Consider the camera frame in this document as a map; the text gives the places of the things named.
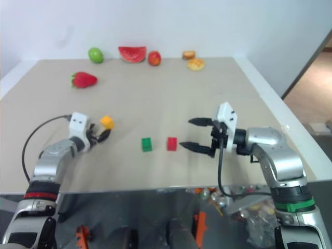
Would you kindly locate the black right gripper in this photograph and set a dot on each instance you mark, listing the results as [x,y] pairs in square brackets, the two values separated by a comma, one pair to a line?
[217,137]

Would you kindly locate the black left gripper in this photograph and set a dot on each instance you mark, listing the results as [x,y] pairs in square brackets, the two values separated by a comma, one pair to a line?
[92,138]

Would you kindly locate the yellow cube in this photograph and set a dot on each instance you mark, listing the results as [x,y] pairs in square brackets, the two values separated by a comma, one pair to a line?
[107,122]

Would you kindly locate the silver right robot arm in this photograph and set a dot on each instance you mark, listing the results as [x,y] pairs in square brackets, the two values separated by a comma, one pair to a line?
[282,158]

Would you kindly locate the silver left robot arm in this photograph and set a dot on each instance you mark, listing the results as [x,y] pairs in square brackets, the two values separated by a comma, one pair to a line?
[49,158]

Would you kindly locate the red cube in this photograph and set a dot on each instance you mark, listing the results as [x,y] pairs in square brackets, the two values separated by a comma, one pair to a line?
[172,144]

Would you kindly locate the green cube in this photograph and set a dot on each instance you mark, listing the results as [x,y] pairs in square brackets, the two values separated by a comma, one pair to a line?
[147,144]

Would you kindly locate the red toy strawberry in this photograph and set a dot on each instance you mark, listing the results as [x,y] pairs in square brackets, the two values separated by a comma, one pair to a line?
[84,80]

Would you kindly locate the round yellow toy waffle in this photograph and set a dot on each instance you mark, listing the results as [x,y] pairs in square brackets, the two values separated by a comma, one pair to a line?
[196,64]

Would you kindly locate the green toy mango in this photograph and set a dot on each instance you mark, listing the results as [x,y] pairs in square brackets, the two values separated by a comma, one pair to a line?
[95,55]

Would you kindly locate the small brown toy bread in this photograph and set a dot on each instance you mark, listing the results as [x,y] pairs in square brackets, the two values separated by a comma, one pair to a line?
[188,55]

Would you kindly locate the toy watermelon slice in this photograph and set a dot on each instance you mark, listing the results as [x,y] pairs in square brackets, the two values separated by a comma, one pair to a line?
[132,54]

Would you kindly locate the red toy apple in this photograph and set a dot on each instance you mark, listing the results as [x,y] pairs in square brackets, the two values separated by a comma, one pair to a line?
[154,58]

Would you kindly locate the clear bag of toys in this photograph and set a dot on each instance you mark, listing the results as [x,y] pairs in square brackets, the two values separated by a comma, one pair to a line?
[249,210]

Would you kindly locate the small orange black clamp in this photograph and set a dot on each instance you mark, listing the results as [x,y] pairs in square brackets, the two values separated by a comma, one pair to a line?
[82,236]

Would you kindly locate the small cardboard box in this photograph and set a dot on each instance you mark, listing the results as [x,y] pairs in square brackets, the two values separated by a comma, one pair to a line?
[318,127]

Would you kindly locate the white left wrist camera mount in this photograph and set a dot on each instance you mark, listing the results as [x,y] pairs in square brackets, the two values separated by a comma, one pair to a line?
[77,123]

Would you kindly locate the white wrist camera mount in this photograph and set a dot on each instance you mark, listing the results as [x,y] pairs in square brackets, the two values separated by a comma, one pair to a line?
[77,123]
[228,122]

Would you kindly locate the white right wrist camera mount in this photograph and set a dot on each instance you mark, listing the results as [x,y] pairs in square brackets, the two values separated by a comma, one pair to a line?
[228,122]

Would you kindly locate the tall orange bracket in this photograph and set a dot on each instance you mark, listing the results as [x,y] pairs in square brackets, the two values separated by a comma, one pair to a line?
[200,228]

